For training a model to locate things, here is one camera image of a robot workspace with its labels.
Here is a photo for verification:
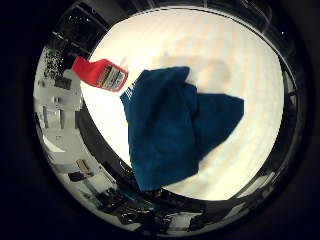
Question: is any small wooden box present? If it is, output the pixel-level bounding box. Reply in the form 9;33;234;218
76;158;91;173

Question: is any dark wall picture frame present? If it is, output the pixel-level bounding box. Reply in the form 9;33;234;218
54;76;73;91

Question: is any hanging green plant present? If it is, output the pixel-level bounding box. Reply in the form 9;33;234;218
44;48;65;80

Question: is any red spray bottle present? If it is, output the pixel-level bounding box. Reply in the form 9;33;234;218
71;55;130;93

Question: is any bundle of coloured cables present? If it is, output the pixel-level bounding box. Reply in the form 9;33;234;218
116;196;168;224

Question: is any blue striped cloth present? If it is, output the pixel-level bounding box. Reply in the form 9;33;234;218
119;66;245;193

